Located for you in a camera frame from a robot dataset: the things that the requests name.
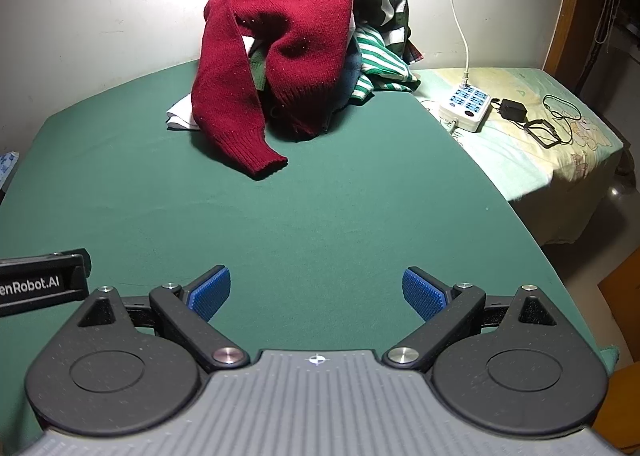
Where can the blue garment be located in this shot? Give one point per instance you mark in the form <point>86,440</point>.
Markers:
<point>348,78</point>

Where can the blue white patterned cloth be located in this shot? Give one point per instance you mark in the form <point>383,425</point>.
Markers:
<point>8,162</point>

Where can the green white striped garment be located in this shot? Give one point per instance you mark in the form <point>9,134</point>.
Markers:
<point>382,37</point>

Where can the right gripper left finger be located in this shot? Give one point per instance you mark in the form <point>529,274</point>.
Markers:
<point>182,315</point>

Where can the black power adapter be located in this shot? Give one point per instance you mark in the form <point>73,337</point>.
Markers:
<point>510,110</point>

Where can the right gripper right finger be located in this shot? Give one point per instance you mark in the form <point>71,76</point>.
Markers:
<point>449,313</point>

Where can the green table cloth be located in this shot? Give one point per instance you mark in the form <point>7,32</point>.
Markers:
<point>315,251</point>

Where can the white power strip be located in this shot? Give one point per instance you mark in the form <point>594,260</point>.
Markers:
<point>467,106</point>

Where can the pale patterned bed sheet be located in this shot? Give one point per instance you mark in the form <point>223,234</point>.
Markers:
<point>554,182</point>

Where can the dark red knit sweater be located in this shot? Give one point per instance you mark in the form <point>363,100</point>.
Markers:
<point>307,43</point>

